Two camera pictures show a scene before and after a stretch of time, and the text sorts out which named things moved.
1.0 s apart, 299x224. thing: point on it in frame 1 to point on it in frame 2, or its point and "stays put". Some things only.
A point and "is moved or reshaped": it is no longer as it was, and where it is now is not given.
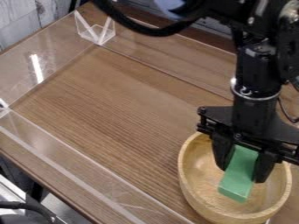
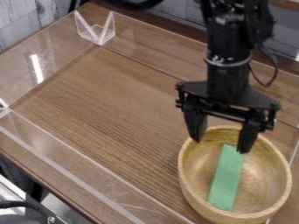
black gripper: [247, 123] to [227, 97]
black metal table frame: [23, 182] stays put
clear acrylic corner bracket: [97, 33] stays put
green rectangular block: [238, 176] is moved or reshaped
